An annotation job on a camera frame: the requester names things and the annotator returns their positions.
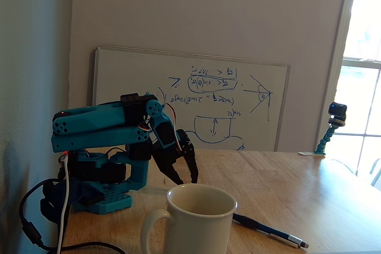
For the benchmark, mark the whiteboard with blue writing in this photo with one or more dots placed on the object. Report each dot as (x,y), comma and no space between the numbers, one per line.
(134,72)

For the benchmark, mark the dark pen with silver tip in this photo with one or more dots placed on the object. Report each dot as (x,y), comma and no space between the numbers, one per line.
(262,228)

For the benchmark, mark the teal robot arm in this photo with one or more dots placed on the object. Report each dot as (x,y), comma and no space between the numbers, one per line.
(95,117)

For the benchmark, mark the small black camera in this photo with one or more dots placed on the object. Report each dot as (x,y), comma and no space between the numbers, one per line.
(337,110)

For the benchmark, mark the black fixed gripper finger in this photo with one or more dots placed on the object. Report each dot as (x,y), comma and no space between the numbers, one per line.
(170,168)

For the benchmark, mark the white window frame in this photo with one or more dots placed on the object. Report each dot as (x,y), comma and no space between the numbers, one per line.
(342,43)

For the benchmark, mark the white ceramic mug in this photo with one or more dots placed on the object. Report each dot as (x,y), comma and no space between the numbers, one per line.
(196,230)

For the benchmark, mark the dark blue table clamp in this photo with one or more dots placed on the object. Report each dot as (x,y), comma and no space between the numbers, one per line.
(84,191)

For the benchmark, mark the teal gooseneck camera mount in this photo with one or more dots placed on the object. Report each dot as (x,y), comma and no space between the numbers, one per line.
(327,135)

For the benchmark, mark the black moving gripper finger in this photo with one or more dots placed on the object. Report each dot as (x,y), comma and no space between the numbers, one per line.
(193,164)

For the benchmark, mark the black gripper servo block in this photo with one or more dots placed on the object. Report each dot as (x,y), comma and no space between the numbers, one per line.
(180,150)

